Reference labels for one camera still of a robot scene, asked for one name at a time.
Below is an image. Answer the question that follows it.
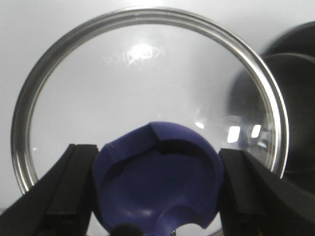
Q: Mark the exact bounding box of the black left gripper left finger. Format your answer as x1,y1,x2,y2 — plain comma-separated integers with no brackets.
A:
0,144,98,236

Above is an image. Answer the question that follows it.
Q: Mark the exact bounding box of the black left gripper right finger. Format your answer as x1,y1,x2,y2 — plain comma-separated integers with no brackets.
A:
218,149,315,236

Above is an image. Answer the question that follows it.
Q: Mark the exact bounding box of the glass lid blue knob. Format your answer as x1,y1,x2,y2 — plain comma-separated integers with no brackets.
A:
11,8,288,236

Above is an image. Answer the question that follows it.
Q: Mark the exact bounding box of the dark blue saucepan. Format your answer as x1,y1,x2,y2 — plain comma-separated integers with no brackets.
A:
227,22,315,182

